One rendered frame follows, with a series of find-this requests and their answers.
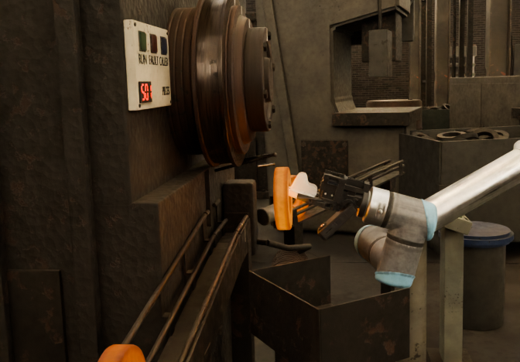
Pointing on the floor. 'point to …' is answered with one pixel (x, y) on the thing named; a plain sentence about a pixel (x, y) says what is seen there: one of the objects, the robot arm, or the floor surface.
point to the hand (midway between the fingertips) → (283, 190)
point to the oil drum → (397, 105)
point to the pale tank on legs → (453, 32)
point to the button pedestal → (451, 293)
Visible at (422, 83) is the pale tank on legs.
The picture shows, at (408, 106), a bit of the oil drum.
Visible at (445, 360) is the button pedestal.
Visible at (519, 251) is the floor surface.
